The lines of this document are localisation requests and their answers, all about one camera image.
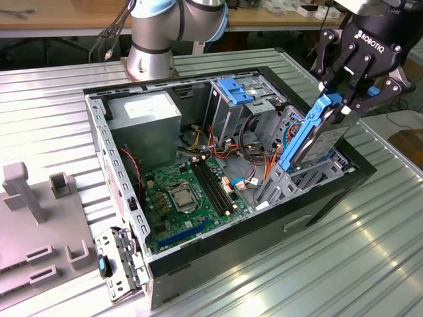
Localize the long wooden desk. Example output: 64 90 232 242
0 0 423 40

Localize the black looped cable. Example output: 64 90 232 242
240 114 265 162

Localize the silver CPU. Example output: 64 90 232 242
174 190 196 209

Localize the yellow black power wire bundle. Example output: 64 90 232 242
178 127 212 156

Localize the orange red wire bundle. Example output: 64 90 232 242
207 124 242 166

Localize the black blue bracket latch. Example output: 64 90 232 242
97 254 115 279

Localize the black RAM slot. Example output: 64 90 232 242
198 158 232 215
202 157 236 213
190 160 225 217
194 159 229 216

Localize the blue expansion slot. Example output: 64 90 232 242
157 219 211 250

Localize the silver hinged expansion bracket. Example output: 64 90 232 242
95 226 149 304

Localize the grey power supply unit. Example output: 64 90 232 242
106 91 182 172

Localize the short blue wire pink plug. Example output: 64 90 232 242
230 177 249 192

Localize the grey parts rack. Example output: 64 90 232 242
0 161 100 298

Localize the CPU socket with metal cover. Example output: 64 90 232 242
166 183 203 215

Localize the brown cardboard box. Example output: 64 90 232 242
388 129 423 166

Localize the silver disk bay cage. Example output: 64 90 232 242
253 104 360 212

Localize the black open PC case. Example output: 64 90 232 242
81 65 378 311

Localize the red black fan wire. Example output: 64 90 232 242
120 147 144 200

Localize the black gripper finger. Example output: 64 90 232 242
311 28 358 98
339 54 414 116

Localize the blue disk data wire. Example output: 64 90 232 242
282 123 300 159

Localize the blue drive cage latch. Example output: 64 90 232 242
217 77 256 106

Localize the green motherboard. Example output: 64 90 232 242
142 155 252 255

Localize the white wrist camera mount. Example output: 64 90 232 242
332 0 368 16

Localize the white box on desk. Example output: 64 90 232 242
296 3 335 20

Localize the silver optical drive cage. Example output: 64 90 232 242
210 75 288 146

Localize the grey arm cable bundle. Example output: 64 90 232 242
88 0 137 63

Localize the hard disk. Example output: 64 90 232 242
279 92 361 174

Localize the orange red disk power wire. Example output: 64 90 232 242
262 124 301 188

